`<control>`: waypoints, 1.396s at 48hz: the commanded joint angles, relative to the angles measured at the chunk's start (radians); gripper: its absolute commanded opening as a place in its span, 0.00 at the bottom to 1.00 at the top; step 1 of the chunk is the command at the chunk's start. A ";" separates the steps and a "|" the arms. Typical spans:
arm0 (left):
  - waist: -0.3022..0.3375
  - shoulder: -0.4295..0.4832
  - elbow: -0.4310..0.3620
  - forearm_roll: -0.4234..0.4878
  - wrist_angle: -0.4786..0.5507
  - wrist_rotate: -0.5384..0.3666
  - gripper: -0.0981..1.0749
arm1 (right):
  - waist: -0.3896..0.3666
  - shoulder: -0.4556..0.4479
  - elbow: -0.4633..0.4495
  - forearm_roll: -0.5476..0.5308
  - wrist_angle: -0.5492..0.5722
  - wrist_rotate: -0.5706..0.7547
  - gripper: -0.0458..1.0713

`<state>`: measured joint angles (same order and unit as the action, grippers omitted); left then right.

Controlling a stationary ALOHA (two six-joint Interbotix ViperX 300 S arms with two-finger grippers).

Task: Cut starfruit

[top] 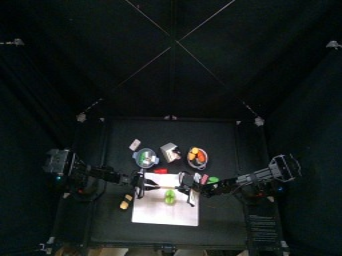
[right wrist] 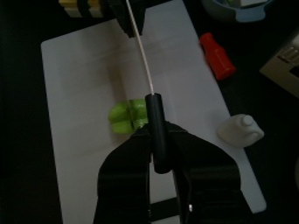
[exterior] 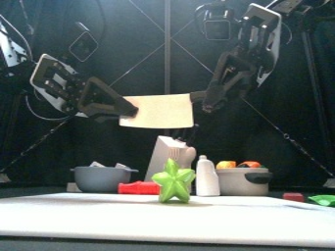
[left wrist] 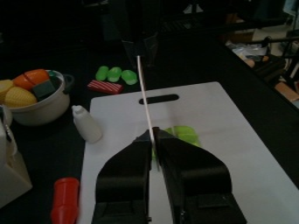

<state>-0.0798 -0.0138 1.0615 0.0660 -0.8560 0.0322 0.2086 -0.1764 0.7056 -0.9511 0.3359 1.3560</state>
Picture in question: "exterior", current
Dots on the white cloth towel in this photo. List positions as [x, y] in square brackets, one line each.
[158, 111]

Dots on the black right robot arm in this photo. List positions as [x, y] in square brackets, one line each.
[304, 10]

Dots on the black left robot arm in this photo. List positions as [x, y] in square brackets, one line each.
[13, 52]

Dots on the green toy starfruit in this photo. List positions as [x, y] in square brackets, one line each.
[173, 181]

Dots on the grey toy piece in pot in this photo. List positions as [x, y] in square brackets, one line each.
[96, 164]
[121, 166]

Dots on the grey toy pot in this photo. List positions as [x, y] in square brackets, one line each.
[100, 179]

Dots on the yellow toy fruit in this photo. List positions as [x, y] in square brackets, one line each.
[225, 164]

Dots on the orange toy fruit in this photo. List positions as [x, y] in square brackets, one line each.
[249, 164]

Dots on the small white block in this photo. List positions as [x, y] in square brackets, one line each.
[72, 187]

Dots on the red toy food piece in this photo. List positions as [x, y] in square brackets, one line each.
[138, 188]

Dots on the white toy bottle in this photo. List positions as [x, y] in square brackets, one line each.
[206, 178]

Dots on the white cutting board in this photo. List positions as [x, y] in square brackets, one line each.
[165, 219]

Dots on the small dark red block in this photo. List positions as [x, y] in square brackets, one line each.
[292, 197]

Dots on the green toy leaf vegetable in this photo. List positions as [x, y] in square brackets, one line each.
[323, 200]

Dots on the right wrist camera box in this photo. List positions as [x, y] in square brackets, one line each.
[216, 27]

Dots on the diagonal metal frame strut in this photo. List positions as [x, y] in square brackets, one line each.
[286, 137]
[34, 143]

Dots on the grey vertical frame pole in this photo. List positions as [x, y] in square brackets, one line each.
[166, 49]

